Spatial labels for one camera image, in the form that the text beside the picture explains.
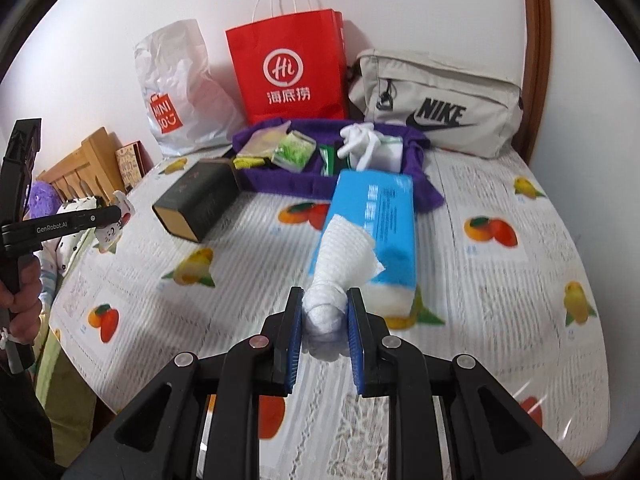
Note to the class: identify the blue tissue pack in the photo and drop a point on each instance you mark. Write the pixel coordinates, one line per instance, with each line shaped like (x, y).
(390, 220)

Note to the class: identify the white glove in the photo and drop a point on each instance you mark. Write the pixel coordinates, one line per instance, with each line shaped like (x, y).
(357, 140)

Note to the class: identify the wooden chair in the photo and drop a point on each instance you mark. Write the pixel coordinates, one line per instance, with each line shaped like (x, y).
(90, 160)

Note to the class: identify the white printed plush toy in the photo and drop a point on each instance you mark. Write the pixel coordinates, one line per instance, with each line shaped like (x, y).
(65, 250)

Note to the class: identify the small green packet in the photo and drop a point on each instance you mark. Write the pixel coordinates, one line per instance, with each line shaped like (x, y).
(329, 160)

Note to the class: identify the green cloth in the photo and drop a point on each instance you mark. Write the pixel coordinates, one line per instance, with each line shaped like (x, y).
(65, 385)

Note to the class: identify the green wet wipe pack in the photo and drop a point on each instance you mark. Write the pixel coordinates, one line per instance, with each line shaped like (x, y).
(295, 152)

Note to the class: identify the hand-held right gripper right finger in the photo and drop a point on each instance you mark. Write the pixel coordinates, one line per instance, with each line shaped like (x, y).
(356, 345)

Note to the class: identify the red paper bag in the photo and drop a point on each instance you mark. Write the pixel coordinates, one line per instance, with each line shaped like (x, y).
(290, 35)

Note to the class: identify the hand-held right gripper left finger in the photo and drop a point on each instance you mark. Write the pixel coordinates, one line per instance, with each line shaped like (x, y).
(295, 340)

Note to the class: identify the beige waist bag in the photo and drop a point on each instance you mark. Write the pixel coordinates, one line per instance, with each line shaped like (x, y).
(425, 80)

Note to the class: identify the person's left hand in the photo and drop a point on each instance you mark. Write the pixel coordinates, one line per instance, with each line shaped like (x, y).
(27, 310)

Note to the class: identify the dark green tin box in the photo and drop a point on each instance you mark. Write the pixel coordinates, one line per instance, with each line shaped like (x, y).
(200, 195)

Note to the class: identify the purple towel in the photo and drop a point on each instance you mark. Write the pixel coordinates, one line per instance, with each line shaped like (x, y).
(280, 180)

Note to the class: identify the fruit printed tablecloth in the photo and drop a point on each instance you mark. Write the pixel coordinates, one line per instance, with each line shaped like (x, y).
(500, 285)

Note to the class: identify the white tissue paper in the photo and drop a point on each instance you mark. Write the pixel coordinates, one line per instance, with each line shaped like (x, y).
(340, 260)

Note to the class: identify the purple plush toy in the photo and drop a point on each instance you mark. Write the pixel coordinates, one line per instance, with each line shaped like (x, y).
(42, 200)

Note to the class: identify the clear plastic bag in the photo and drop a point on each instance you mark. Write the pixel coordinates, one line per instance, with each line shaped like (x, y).
(262, 142)

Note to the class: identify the white plastic shopping bag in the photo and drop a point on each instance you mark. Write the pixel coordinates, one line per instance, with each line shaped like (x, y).
(190, 85)

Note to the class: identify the brown notebook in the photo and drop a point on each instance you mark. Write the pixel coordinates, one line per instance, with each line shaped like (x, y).
(131, 165)

